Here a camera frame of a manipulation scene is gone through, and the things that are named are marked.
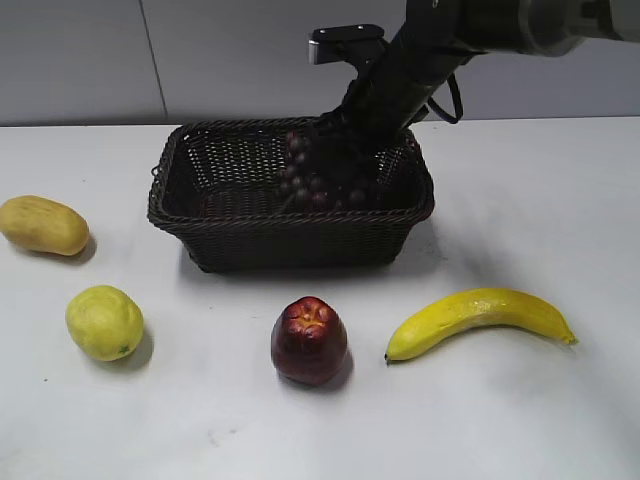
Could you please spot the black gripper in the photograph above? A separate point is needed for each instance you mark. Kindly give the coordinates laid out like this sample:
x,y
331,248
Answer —
x,y
388,95

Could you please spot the purple grape bunch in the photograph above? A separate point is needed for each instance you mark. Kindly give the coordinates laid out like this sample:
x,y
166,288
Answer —
x,y
326,174

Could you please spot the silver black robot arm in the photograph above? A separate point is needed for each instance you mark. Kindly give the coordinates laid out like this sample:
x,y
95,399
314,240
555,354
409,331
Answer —
x,y
472,28

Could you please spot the dark woven wicker basket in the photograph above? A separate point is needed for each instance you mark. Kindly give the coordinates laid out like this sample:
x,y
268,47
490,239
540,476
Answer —
x,y
214,189

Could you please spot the yellow banana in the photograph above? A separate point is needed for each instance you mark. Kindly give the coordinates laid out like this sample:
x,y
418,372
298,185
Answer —
x,y
472,309

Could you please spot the dark red apple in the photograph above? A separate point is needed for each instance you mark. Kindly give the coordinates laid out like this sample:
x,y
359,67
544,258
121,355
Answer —
x,y
309,342

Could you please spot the yellow-green lemon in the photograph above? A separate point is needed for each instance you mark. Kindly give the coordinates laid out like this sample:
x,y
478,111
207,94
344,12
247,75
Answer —
x,y
105,323

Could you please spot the tan potato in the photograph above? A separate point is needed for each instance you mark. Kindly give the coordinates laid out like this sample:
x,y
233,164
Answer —
x,y
42,225

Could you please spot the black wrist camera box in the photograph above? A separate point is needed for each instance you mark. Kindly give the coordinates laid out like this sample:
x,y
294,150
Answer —
x,y
357,45

